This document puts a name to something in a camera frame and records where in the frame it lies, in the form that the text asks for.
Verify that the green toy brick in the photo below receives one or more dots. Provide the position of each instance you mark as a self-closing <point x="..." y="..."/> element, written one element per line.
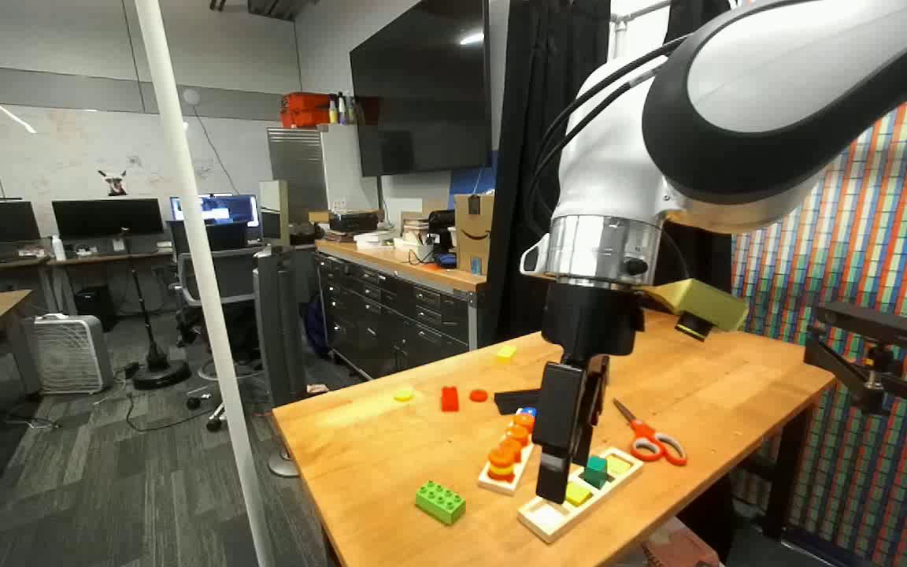
<point x="438" y="501"/>

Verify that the yellow-green flat block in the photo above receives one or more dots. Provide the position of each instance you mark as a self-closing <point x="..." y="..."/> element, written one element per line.
<point x="617" y="464"/>

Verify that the wooden shape sorter board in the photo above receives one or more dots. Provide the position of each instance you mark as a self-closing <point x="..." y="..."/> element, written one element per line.
<point x="548" y="516"/>

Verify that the black curtain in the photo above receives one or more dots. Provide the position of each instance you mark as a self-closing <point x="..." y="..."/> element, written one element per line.
<point x="543" y="158"/>

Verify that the white slanted pole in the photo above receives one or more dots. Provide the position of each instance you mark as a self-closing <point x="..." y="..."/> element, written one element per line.
<point x="202" y="271"/>

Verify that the grey metal cabinet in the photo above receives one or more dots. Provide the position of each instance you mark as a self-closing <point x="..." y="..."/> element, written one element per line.
<point x="296" y="176"/>

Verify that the large black wall screen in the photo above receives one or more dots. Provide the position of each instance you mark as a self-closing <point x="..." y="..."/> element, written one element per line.
<point x="424" y="88"/>

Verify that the colourful patterned backdrop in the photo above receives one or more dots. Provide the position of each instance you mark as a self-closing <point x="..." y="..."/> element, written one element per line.
<point x="874" y="315"/>

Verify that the blue round token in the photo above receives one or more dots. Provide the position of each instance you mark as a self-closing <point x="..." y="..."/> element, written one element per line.
<point x="525" y="413"/>

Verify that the orange stacked token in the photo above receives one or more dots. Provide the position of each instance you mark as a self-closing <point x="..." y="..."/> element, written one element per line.
<point x="501" y="471"/>

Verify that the red toy brick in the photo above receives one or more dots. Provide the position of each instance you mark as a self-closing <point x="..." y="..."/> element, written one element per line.
<point x="451" y="397"/>

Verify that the orange round token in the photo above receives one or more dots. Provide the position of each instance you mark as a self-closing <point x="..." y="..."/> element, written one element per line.
<point x="520" y="427"/>

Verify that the black double rail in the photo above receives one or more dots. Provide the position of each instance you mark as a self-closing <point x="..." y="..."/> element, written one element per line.
<point x="517" y="404"/>

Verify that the red flat disc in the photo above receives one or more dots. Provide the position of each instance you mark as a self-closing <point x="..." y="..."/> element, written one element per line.
<point x="480" y="395"/>

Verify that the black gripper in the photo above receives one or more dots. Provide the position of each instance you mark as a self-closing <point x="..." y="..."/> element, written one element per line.
<point x="591" y="318"/>

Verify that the yellow flat disc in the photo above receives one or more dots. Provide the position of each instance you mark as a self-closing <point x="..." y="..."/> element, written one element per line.
<point x="404" y="395"/>

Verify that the red-orange round token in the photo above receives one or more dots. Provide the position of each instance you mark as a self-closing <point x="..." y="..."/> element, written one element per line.
<point x="507" y="450"/>

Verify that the orange storage box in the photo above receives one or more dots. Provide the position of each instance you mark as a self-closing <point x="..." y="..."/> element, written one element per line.
<point x="307" y="110"/>

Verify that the small drone figure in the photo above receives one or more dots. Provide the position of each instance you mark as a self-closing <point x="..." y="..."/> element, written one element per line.
<point x="113" y="183"/>

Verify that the red round token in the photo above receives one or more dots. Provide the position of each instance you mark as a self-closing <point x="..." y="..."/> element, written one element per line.
<point x="517" y="438"/>

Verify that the yellow toy brick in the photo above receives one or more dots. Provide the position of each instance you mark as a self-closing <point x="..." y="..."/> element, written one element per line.
<point x="506" y="353"/>

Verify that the workbench with black drawers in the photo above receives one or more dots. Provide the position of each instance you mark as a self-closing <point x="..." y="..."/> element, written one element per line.
<point x="392" y="303"/>

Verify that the green cube block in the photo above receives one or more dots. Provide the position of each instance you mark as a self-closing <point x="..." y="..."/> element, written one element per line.
<point x="595" y="471"/>

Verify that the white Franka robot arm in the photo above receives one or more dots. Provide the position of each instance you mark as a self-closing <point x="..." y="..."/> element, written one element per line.
<point x="789" y="82"/>

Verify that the white box fan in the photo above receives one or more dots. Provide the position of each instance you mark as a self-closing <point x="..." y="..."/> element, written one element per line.
<point x="71" y="353"/>

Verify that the yellow square block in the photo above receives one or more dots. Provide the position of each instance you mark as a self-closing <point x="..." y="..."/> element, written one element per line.
<point x="578" y="493"/>

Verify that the wooden peg token holder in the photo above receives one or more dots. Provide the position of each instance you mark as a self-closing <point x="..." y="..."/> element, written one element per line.
<point x="497" y="484"/>

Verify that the lit blue computer monitor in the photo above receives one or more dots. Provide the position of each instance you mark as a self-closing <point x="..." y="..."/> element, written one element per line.
<point x="228" y="210"/>

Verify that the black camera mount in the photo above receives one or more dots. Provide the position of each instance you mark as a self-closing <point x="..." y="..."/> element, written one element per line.
<point x="881" y="333"/>

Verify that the black round-base stand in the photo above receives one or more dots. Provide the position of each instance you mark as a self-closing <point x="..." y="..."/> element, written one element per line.
<point x="160" y="367"/>

